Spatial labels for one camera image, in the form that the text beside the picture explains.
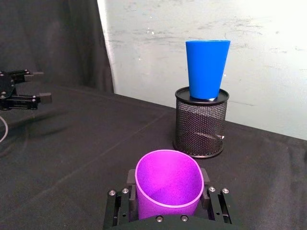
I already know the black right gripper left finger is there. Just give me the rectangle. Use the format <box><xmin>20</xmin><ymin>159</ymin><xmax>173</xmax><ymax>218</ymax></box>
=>
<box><xmin>103</xmin><ymin>169</ymin><xmax>140</xmax><ymax>229</ymax></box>

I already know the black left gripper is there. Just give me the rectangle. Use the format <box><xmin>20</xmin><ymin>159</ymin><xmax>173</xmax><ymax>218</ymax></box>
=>
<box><xmin>0</xmin><ymin>69</ymin><xmax>53</xmax><ymax>111</ymax></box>

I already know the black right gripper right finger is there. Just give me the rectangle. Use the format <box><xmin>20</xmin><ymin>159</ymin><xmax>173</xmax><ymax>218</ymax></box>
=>
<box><xmin>199</xmin><ymin>167</ymin><xmax>234</xmax><ymax>225</ymax></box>

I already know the purple plastic cup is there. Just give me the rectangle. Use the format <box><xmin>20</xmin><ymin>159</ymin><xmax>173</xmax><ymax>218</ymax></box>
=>
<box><xmin>134</xmin><ymin>149</ymin><xmax>205</xmax><ymax>220</ymax></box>

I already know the black hanging backdrop cloth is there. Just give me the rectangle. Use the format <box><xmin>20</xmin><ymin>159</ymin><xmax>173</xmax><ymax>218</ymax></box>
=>
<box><xmin>0</xmin><ymin>0</ymin><xmax>115</xmax><ymax>93</ymax></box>

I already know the black table cloth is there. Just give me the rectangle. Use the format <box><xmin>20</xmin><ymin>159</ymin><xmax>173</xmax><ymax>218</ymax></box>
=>
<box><xmin>0</xmin><ymin>80</ymin><xmax>307</xmax><ymax>230</ymax></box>

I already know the black mesh pen holder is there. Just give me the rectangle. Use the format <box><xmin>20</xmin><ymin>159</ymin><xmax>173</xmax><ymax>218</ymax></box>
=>
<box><xmin>172</xmin><ymin>86</ymin><xmax>230</xmax><ymax>160</ymax></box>

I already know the blue plastic cup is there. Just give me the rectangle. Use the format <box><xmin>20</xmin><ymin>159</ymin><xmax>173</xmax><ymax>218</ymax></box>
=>
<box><xmin>185</xmin><ymin>39</ymin><xmax>231</xmax><ymax>101</ymax></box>

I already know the thin grey cable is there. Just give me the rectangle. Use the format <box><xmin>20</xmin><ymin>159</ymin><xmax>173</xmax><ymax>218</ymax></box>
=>
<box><xmin>0</xmin><ymin>115</ymin><xmax>9</xmax><ymax>144</ymax></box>

